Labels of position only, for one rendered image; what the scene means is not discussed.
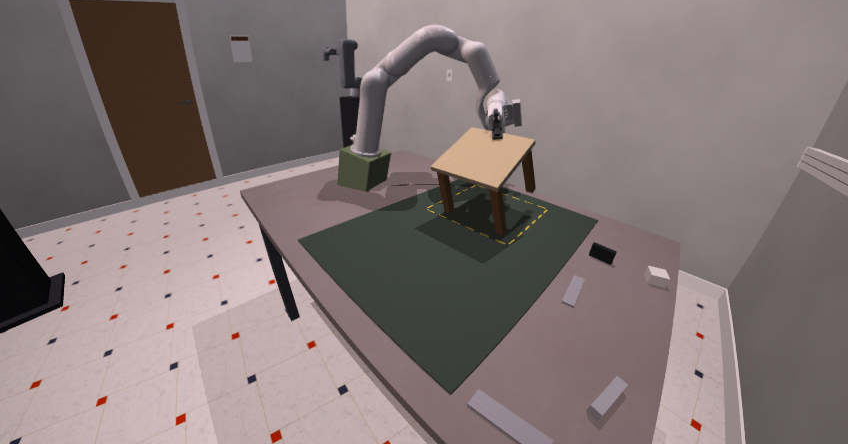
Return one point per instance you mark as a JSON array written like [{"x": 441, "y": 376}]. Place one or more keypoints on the pale pink cube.
[{"x": 656, "y": 276}]

